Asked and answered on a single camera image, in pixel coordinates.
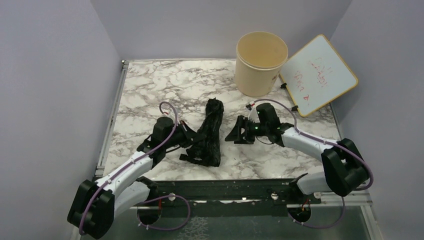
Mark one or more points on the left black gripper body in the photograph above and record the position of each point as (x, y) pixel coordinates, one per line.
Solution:
(179, 137)

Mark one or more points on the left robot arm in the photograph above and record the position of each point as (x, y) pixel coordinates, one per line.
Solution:
(97, 203)

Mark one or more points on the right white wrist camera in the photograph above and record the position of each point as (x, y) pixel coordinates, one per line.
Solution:
(251, 108)

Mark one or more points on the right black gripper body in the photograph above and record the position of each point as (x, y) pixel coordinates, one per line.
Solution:
(258, 129)

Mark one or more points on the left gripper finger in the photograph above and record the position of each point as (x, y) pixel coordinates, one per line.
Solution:
(189, 134)
(191, 158)

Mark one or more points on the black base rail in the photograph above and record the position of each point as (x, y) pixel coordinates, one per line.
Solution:
(228, 198)

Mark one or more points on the beige round trash bin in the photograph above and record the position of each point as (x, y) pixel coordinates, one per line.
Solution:
(260, 56)

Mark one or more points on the white board with wooden frame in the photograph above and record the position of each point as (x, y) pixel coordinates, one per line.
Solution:
(316, 75)

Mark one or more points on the black plastic trash bag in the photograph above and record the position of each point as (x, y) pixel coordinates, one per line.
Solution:
(209, 148)

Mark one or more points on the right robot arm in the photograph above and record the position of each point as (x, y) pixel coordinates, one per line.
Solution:
(344, 170)

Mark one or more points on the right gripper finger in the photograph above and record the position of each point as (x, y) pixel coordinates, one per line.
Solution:
(241, 124)
(244, 137)

